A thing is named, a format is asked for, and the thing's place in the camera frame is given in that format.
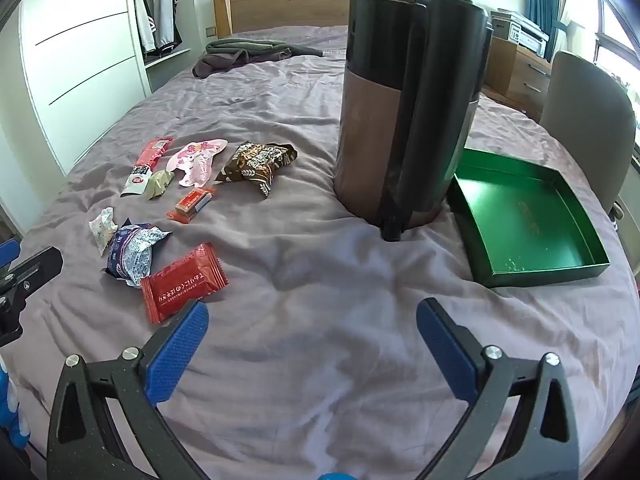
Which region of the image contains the white wardrobe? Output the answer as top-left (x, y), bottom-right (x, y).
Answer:
top-left (19, 0), bottom-right (151, 176)

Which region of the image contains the bed with purple sheet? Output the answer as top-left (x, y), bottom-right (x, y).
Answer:
top-left (7, 25), bottom-right (640, 480)

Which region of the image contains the person's left hand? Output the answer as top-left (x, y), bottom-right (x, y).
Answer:
top-left (0, 357), bottom-right (22, 453)

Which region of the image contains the grey chair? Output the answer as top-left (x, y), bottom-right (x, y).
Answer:
top-left (539, 50), bottom-right (640, 213)

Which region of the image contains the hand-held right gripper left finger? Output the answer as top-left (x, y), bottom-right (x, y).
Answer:
top-left (46, 300), bottom-right (210, 480)

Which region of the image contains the pink cartoon snack packet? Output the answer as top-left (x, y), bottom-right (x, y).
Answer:
top-left (166, 137), bottom-right (229, 188)

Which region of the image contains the small orange wafer packet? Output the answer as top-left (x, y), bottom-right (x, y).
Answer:
top-left (166, 186), bottom-right (217, 224)

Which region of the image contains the wooden headboard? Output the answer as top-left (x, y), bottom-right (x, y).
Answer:
top-left (213, 0), bottom-right (421, 40)

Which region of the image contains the long red white snack packet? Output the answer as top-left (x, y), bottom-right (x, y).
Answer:
top-left (120, 137), bottom-right (175, 197)

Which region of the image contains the hanging grey jacket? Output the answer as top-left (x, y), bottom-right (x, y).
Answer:
top-left (151, 0), bottom-right (184, 57)

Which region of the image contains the long teal curtain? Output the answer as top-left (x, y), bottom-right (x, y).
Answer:
top-left (527, 0), bottom-right (568, 56)

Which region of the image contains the blue white snack packet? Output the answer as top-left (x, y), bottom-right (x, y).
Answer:
top-left (101, 218), bottom-right (172, 288)

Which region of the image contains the black brown cylindrical appliance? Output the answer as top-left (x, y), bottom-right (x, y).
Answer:
top-left (332, 0), bottom-right (493, 241)

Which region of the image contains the small olive snack packet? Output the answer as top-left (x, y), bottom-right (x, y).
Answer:
top-left (146, 169), bottom-right (176, 201)

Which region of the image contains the small white packet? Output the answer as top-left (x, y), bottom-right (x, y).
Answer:
top-left (88, 207), bottom-right (118, 257)

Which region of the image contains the green cardboard box tray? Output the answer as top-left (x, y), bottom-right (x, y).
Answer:
top-left (446, 147), bottom-right (612, 289)

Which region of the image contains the window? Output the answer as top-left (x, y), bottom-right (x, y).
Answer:
top-left (595, 0), bottom-right (640, 93)

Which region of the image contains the brown oat snack packet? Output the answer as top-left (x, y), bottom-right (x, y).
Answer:
top-left (215, 141), bottom-right (298, 200)

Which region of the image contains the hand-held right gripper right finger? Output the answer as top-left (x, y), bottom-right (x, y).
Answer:
top-left (416, 297), bottom-right (581, 480)

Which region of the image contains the white printer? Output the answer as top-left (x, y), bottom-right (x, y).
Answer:
top-left (490, 9), bottom-right (548, 57)

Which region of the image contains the wooden nightstand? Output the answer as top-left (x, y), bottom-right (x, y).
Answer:
top-left (482, 35), bottom-right (553, 121)

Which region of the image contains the dark purple garment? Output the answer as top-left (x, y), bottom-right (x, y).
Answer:
top-left (192, 47), bottom-right (293, 79)

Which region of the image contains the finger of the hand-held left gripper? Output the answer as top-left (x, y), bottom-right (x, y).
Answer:
top-left (0, 239), bottom-right (21, 273)
top-left (0, 246), bottom-right (64, 346)

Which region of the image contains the red square snack packet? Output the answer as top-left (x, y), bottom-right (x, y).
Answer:
top-left (140, 242), bottom-right (229, 325)

